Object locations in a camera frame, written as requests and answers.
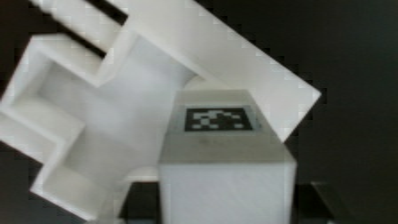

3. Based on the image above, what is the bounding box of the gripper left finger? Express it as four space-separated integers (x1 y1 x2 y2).
95 173 145 224

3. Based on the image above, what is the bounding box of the white chair seat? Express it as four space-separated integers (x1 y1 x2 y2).
0 34 196 222

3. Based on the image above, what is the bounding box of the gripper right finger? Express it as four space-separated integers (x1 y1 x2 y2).
312 182 356 224

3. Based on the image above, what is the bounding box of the white U-shaped fence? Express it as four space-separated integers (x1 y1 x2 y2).
31 0 320 138

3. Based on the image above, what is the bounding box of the white chair leg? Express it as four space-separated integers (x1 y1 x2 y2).
159 90 297 224

